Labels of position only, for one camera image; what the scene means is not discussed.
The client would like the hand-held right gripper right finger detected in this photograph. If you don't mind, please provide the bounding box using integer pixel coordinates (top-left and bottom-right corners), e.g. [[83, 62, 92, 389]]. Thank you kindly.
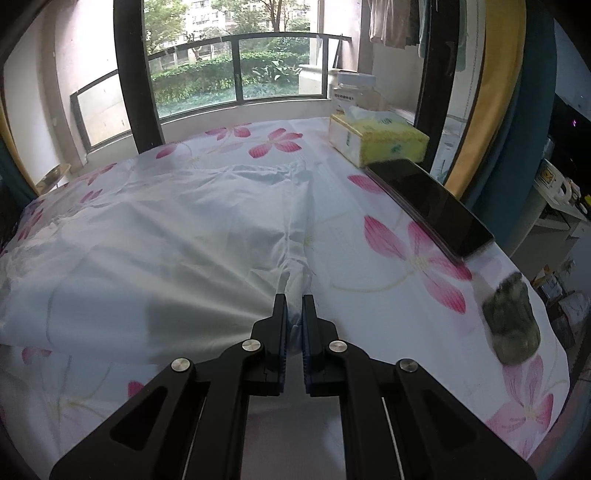
[[301, 293, 539, 480]]

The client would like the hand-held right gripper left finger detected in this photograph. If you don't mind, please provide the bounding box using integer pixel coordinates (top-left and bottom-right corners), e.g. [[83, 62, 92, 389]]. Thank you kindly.
[[48, 293, 290, 480]]

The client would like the white hooded jacket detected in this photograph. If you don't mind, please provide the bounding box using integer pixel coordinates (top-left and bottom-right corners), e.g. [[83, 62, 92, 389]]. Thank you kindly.
[[0, 161, 320, 366]]

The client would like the floral bedsheet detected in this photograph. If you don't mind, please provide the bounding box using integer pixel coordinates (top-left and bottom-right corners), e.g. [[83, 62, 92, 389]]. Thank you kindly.
[[0, 115, 572, 480]]

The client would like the black smartphone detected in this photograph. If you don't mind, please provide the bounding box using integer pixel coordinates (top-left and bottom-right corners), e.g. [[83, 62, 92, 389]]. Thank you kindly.
[[365, 158, 496, 260]]

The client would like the yellow tissue box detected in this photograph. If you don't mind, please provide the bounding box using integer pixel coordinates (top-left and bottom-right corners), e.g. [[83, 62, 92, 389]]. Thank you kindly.
[[329, 106, 431, 168]]

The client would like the white printed box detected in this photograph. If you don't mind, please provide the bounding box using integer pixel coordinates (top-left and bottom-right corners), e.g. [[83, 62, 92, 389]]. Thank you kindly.
[[329, 85, 377, 115]]

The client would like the white flat box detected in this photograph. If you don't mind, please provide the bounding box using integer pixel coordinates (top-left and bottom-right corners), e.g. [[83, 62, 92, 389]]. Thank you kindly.
[[336, 70, 378, 89]]

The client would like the teal curtain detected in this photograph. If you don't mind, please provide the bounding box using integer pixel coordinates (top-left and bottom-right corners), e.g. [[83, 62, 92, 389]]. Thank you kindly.
[[462, 0, 560, 252], [0, 137, 40, 200]]

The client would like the white desk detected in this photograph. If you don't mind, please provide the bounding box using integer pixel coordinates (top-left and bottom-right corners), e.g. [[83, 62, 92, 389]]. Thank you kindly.
[[519, 185, 591, 261]]

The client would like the black balcony railing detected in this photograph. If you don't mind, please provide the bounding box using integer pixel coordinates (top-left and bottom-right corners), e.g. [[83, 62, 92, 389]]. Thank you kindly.
[[147, 32, 352, 121]]

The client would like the black framed glass panel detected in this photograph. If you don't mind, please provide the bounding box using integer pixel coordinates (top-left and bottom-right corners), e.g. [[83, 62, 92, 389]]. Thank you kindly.
[[69, 69, 136, 154]]

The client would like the yellow curtain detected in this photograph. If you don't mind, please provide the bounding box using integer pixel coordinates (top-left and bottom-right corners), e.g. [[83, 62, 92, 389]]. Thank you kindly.
[[0, 104, 14, 158], [443, 0, 528, 200]]

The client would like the beige hanging garment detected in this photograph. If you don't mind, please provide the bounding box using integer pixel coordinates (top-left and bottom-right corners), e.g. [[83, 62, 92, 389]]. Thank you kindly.
[[367, 0, 419, 49]]

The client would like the dark hanging garment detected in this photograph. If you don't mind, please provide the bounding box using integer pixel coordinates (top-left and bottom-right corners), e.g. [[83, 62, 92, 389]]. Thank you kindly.
[[406, 0, 434, 59]]

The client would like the dark screen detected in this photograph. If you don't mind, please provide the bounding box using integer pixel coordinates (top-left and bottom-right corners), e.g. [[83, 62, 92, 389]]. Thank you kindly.
[[549, 91, 591, 186]]

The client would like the black door frame post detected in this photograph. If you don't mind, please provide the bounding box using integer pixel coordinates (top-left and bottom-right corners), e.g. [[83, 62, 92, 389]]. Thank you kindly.
[[412, 0, 468, 172], [112, 0, 166, 149]]

